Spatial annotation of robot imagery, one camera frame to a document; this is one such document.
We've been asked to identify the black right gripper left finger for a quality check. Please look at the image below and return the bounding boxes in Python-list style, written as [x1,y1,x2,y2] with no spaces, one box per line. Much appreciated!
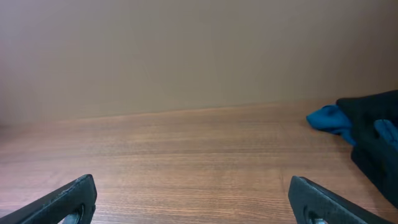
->
[1,174,97,224]

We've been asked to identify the black garment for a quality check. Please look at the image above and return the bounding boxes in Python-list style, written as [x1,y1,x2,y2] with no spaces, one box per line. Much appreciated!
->
[336,90,397,207]

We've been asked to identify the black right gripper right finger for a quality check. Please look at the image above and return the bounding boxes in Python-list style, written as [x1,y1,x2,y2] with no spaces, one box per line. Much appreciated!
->
[288,176,392,224]

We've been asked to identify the blue garment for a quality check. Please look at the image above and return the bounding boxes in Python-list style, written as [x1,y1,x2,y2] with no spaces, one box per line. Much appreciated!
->
[306,105,397,150]

